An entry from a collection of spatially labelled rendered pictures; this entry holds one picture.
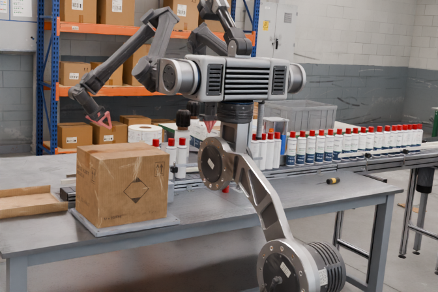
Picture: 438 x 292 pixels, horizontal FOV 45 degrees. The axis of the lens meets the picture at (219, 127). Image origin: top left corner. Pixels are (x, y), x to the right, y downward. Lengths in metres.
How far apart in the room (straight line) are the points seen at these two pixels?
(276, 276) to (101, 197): 0.74
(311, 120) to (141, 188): 2.89
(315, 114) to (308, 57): 4.38
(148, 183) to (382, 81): 8.79
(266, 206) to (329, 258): 0.25
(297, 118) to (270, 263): 3.05
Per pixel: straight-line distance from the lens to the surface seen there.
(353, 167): 3.41
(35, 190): 2.57
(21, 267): 2.05
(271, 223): 1.75
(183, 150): 2.64
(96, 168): 2.05
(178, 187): 2.64
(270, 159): 2.97
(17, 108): 6.87
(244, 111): 1.94
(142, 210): 2.16
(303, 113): 4.72
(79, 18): 6.21
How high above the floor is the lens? 1.61
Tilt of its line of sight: 10 degrees down
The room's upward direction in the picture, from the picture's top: 4 degrees clockwise
